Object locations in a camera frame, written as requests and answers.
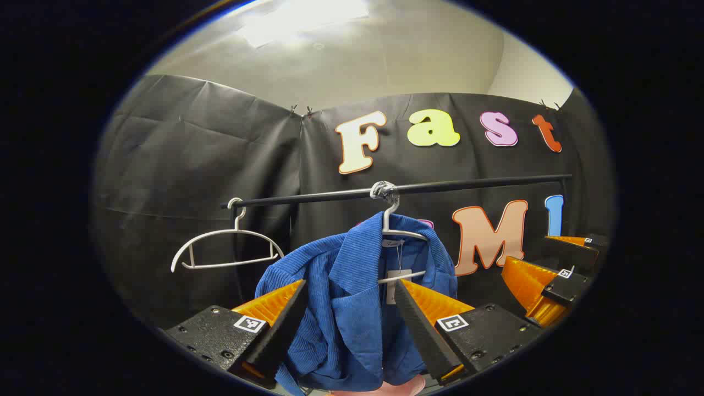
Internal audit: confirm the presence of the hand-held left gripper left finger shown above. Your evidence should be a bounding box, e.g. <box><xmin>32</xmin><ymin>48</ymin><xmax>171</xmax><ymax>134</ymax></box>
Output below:
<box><xmin>164</xmin><ymin>279</ymin><xmax>309</xmax><ymax>388</ymax></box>

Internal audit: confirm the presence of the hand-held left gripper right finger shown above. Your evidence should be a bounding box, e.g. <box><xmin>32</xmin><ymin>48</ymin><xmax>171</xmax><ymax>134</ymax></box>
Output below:
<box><xmin>394</xmin><ymin>279</ymin><xmax>545</xmax><ymax>386</ymax></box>

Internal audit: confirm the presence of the pink laundry hamper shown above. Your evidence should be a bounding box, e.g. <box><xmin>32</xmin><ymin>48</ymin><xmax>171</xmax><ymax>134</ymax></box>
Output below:
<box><xmin>330</xmin><ymin>374</ymin><xmax>427</xmax><ymax>396</ymax></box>

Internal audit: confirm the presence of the blue corduroy jacket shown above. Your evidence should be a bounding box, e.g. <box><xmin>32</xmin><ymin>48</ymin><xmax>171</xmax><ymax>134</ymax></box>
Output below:
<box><xmin>255</xmin><ymin>212</ymin><xmax>459</xmax><ymax>394</ymax></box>

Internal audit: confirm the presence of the plain white clothes hanger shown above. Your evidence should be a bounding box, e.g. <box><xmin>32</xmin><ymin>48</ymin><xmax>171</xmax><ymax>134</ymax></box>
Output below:
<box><xmin>170</xmin><ymin>197</ymin><xmax>285</xmax><ymax>273</ymax></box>

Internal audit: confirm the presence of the white hanger with taped hook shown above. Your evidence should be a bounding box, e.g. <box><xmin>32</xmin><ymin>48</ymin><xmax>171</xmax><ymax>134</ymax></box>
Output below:
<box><xmin>370</xmin><ymin>180</ymin><xmax>435</xmax><ymax>287</ymax></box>

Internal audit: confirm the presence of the black clothes rack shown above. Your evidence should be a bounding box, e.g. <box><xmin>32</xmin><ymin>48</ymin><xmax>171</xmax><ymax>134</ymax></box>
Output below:
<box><xmin>222</xmin><ymin>174</ymin><xmax>574</xmax><ymax>303</ymax></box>

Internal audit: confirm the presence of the black backdrop cloth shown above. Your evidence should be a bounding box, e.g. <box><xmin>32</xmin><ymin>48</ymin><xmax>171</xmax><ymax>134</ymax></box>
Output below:
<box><xmin>91</xmin><ymin>74</ymin><xmax>614</xmax><ymax>331</ymax></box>

